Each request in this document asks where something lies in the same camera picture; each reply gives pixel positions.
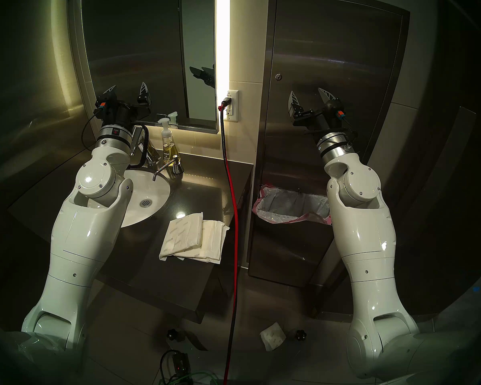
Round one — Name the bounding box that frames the white round sink basin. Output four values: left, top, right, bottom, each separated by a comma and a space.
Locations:
87, 170, 171, 228

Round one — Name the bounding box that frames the stainless steel dispenser cabinet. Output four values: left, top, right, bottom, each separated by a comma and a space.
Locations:
248, 0, 411, 288

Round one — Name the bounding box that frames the green cable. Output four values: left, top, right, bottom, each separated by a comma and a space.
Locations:
158, 371, 221, 385

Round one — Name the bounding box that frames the black floor cable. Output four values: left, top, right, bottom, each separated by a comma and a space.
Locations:
159, 349, 182, 384

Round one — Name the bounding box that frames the red and black cable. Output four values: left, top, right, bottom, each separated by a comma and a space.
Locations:
219, 96, 240, 385

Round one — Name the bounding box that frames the crumpled white paper towel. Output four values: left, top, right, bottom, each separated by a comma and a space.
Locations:
260, 322, 287, 352

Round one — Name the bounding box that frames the vertical white light strip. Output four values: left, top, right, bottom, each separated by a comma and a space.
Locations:
215, 0, 231, 104

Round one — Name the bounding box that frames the dark wooden room door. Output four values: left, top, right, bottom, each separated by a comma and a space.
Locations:
313, 0, 481, 324

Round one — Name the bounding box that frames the stainless steel dispenser door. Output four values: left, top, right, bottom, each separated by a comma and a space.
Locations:
261, 0, 410, 188

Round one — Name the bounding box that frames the wrapped white paper towel pack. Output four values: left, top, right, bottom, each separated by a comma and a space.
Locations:
174, 220, 230, 264
159, 213, 204, 261

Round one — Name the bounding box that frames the chrome sink faucet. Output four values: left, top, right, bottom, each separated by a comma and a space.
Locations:
130, 125, 161, 168

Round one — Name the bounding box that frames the black power box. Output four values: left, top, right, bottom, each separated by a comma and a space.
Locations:
170, 352, 191, 379

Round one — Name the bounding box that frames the pink-edged clear trash liner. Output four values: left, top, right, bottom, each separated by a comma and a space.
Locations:
252, 184, 332, 225

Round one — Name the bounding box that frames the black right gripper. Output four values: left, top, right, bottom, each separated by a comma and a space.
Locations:
288, 87, 352, 139

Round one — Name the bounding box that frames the white wall outlet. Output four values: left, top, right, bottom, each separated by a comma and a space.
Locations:
223, 90, 239, 122

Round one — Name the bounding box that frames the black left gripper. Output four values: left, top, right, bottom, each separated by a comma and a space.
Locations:
94, 82, 153, 129

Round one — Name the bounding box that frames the framed wall mirror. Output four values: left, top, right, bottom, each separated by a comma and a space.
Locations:
70, 0, 219, 134

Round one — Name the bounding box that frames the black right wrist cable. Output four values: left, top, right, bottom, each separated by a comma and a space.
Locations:
303, 115, 360, 152

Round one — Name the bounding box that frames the thin black left wrist cable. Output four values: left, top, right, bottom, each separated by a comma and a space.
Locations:
81, 113, 103, 151

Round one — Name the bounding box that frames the clear yellow soap bottle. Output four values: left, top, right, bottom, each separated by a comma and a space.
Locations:
158, 118, 176, 164

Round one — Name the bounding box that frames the thick black left cable loop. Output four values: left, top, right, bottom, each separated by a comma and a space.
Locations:
130, 125, 150, 167

